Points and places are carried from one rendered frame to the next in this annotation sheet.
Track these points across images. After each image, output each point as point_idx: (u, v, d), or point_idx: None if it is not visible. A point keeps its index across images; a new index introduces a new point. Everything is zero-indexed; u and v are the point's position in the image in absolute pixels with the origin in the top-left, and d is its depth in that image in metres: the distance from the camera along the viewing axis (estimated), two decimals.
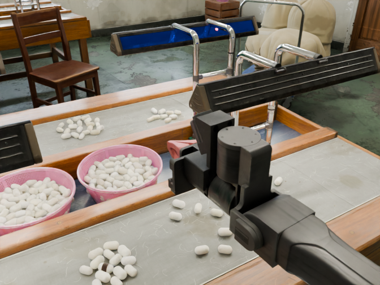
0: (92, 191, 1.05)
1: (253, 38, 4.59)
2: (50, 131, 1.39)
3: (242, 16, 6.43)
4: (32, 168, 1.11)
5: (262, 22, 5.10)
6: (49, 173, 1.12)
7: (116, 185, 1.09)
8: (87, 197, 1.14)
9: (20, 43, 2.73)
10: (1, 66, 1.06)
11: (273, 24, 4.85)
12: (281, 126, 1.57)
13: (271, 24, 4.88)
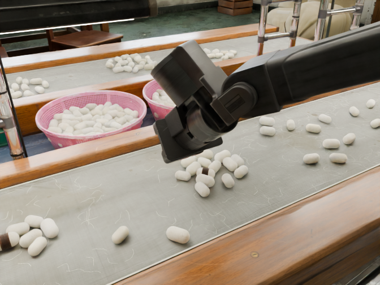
0: (164, 111, 0.93)
1: (272, 17, 4.47)
2: (98, 67, 1.26)
3: (255, 0, 6.31)
4: (91, 91, 0.99)
5: (279, 4, 4.98)
6: (111, 97, 1.00)
7: None
8: (152, 125, 1.02)
9: None
10: None
11: (292, 4, 4.73)
12: None
13: (289, 4, 4.76)
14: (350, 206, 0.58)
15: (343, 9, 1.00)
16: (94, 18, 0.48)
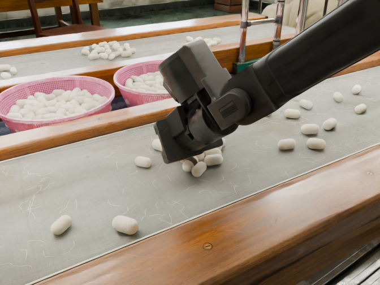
0: (134, 97, 0.86)
1: (267, 13, 4.41)
2: (73, 55, 1.20)
3: None
4: (59, 76, 0.93)
5: (275, 0, 4.92)
6: (80, 83, 0.94)
7: None
8: None
9: (29, 1, 2.55)
10: None
11: (288, 0, 4.67)
12: None
13: (285, 0, 4.70)
14: (323, 194, 0.51)
15: None
16: None
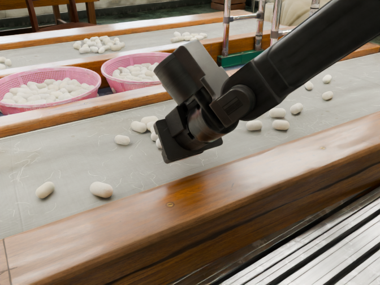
0: (120, 86, 0.93)
1: None
2: (66, 48, 1.27)
3: None
4: (51, 67, 1.00)
5: None
6: (69, 73, 1.00)
7: None
8: None
9: None
10: None
11: None
12: None
13: None
14: (277, 164, 0.58)
15: None
16: None
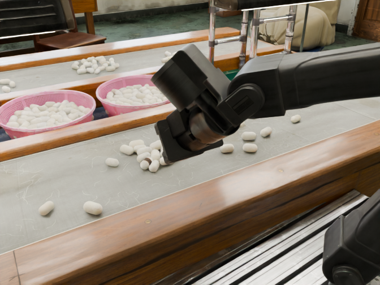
0: (112, 108, 1.04)
1: None
2: (65, 69, 1.38)
3: None
4: (51, 90, 1.11)
5: None
6: (68, 96, 1.12)
7: None
8: None
9: None
10: None
11: (278, 7, 4.85)
12: None
13: None
14: (241, 185, 0.70)
15: (276, 17, 1.12)
16: (17, 31, 0.60)
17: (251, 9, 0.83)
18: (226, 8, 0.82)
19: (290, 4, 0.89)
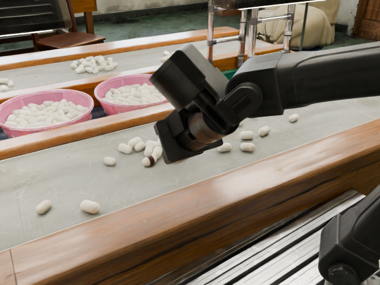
0: (110, 108, 1.05)
1: None
2: (63, 68, 1.38)
3: None
4: (49, 89, 1.11)
5: None
6: (66, 95, 1.12)
7: None
8: None
9: None
10: None
11: (277, 6, 4.85)
12: None
13: (275, 5, 4.88)
14: (238, 184, 0.70)
15: (273, 17, 1.12)
16: (14, 30, 0.60)
17: (249, 8, 0.83)
18: (224, 7, 0.82)
19: None
